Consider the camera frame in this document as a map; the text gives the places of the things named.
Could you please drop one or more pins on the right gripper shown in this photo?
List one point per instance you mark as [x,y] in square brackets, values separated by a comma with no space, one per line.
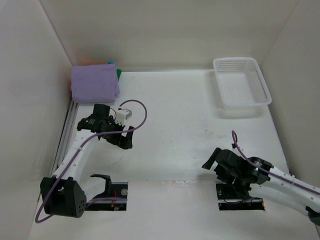
[222,163]

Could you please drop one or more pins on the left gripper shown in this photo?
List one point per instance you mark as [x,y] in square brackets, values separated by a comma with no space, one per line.
[119,136]

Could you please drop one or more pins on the lilac t shirt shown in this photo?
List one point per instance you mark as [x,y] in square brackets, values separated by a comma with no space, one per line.
[94,83]

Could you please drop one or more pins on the green t shirt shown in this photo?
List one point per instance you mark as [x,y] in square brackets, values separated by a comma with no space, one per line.
[119,72]

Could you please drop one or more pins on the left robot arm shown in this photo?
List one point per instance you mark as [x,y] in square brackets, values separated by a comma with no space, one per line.
[63,194]

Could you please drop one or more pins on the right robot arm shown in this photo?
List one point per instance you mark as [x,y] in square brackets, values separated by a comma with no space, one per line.
[284,189]

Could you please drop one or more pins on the white laundry basket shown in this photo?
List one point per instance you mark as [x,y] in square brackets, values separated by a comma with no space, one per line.
[241,83]

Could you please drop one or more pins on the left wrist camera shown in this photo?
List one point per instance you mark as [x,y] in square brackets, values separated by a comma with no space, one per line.
[122,114]

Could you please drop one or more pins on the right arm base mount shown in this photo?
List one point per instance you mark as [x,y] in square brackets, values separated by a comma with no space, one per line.
[228,200]

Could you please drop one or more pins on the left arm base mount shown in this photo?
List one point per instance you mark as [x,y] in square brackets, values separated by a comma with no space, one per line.
[104,195]

